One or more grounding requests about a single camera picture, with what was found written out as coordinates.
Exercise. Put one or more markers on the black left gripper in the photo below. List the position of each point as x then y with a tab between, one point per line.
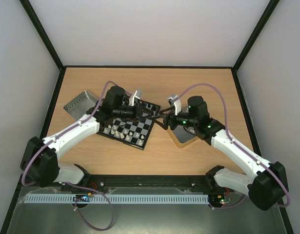
138	112

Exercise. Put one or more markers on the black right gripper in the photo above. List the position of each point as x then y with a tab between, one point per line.
167	121

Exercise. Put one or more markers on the gold rimmed metal tin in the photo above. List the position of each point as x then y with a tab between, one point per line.
182	136

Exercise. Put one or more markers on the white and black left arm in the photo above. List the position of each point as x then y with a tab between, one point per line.
40	162

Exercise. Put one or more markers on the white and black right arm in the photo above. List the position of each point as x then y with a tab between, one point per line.
265	183

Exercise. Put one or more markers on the right circuit board with LED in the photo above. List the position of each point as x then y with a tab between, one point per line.
220	200

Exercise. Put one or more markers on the circuit board with led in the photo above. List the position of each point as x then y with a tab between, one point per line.
220	200
84	197

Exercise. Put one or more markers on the left circuit board with LED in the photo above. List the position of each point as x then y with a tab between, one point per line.
84	197

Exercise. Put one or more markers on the black and silver chessboard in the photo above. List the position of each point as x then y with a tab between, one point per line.
143	127

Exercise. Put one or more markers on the silver textured metal tray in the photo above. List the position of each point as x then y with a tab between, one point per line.
78	106

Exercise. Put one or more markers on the light blue slotted cable duct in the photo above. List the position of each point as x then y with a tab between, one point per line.
118	199

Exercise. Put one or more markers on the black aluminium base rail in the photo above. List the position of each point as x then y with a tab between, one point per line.
194	183

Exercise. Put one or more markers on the black cage frame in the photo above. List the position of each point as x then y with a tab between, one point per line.
271	6

